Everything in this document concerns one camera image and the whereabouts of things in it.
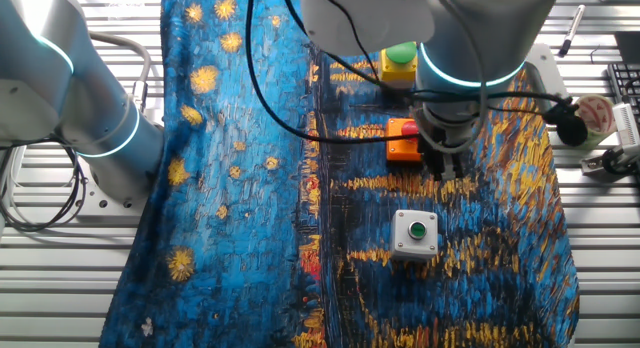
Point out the silver black pen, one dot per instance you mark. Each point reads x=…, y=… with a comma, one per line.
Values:
x=572, y=28

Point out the clear tape roll red print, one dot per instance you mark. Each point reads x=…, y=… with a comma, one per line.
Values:
x=600, y=113

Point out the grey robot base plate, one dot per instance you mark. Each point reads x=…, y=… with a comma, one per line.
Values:
x=100, y=208

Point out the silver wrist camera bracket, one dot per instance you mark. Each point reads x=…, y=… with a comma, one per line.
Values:
x=547, y=73

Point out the black keyboard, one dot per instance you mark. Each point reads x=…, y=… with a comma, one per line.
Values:
x=622, y=83

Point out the black flat device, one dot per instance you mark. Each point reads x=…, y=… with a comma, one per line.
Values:
x=627, y=47

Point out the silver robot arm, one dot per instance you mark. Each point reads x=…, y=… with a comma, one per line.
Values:
x=475, y=28

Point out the white box small green button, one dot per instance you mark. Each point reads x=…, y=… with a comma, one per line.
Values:
x=400, y=248

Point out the starry night painted cloth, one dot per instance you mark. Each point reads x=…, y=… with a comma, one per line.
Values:
x=225, y=238

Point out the orange box red mushroom button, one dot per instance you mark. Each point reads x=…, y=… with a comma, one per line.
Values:
x=400, y=150

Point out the small black hex key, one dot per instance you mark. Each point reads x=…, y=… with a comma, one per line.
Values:
x=594, y=53

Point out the yellow box large green button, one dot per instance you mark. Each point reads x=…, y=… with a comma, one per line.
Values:
x=397, y=73

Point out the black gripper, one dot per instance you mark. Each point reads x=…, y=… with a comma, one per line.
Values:
x=435, y=145

